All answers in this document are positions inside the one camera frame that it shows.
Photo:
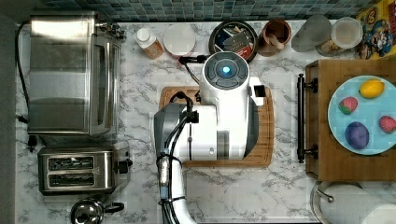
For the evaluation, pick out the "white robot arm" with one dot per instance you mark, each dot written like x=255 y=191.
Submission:
x=224 y=126

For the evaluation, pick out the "white round container lid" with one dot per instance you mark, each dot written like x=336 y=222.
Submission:
x=179 y=40

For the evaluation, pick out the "clear jar white lid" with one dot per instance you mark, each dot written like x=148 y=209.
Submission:
x=346 y=34

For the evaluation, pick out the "wooden cutting board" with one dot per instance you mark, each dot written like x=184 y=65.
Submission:
x=261 y=154

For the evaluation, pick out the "small bottle white cap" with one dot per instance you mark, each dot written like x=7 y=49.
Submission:
x=149 y=43

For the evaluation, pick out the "silver two-slot toaster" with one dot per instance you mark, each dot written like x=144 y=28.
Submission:
x=83 y=169

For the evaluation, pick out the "stainless steel toaster oven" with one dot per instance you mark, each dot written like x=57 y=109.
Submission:
x=74 y=73

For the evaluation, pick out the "metal paper towel holder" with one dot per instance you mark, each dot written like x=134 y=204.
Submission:
x=318 y=193

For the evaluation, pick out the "shiny metal kettle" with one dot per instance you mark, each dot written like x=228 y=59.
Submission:
x=90 y=211

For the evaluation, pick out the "red toy strawberry left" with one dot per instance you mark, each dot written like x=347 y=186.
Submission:
x=348 y=105

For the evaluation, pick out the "red toy strawberry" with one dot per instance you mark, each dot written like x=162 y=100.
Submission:
x=387 y=124
x=348 y=105

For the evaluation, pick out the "purple toy plum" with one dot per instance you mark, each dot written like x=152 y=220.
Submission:
x=357 y=135

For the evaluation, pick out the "light blue plate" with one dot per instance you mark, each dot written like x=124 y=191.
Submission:
x=367 y=113

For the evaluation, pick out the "yellow toy lemon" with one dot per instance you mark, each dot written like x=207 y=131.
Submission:
x=371 y=88

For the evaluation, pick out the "red toy strawberry right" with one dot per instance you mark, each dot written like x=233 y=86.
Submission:
x=387 y=124

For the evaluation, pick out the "colourful cereal box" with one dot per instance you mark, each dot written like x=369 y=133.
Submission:
x=379 y=31

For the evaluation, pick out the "wooden tray black handle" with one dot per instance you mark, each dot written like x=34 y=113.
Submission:
x=324 y=158

